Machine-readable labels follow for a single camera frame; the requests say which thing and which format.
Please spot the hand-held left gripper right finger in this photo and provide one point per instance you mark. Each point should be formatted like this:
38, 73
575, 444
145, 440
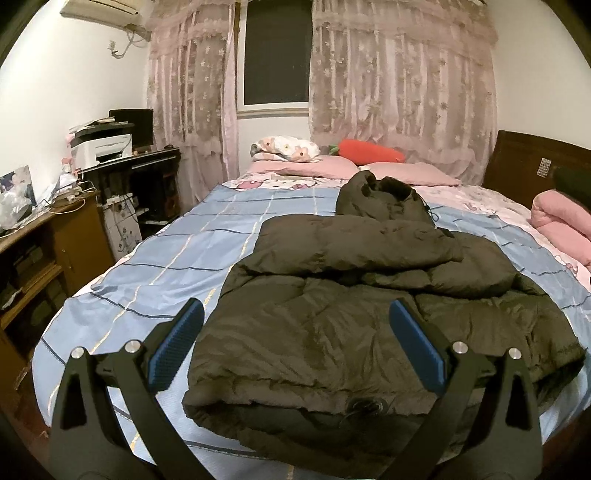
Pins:
418, 346

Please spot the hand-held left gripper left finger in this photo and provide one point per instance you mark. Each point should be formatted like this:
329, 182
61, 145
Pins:
178, 341

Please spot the olive green hooded jacket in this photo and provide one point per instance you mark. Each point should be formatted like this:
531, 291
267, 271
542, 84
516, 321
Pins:
300, 332

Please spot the bed with blue striped cover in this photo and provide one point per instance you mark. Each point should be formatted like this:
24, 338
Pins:
161, 258

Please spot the white cartoon printed box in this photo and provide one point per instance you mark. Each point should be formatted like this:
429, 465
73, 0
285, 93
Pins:
122, 230

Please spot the brown wooden cabinet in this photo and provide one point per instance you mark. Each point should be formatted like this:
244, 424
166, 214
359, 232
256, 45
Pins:
74, 240

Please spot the pink pillow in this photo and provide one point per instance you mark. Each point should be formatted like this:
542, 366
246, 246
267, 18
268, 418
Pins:
295, 166
415, 173

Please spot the black computer desk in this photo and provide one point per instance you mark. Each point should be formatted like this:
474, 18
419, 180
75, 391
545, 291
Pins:
152, 161

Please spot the pink folded quilt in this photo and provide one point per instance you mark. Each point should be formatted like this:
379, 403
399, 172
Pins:
558, 217

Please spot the orange carrot plush toy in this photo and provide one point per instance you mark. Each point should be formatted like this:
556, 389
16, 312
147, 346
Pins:
369, 150

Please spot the white printer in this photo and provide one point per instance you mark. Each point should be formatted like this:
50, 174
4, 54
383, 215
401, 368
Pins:
108, 147

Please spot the white plastic bag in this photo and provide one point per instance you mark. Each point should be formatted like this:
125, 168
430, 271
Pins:
11, 210

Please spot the dark wooden headboard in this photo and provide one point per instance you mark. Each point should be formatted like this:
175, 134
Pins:
517, 157

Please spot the black computer monitor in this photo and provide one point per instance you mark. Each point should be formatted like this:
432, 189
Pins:
136, 127

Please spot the small headboard sticker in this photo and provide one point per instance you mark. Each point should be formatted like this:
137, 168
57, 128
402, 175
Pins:
545, 166

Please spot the white floral pillow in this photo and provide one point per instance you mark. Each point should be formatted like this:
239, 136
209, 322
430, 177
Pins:
286, 147

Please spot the standing photo print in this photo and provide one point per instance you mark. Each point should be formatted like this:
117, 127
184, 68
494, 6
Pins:
16, 180

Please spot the pink lace curtain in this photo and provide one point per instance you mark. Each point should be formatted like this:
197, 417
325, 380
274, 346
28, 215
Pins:
406, 92
184, 92

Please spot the window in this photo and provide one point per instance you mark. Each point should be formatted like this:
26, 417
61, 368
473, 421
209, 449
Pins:
277, 55

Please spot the white air conditioner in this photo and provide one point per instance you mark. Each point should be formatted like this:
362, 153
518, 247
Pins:
101, 8

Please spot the wall socket with plug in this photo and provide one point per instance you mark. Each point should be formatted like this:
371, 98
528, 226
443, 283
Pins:
112, 46

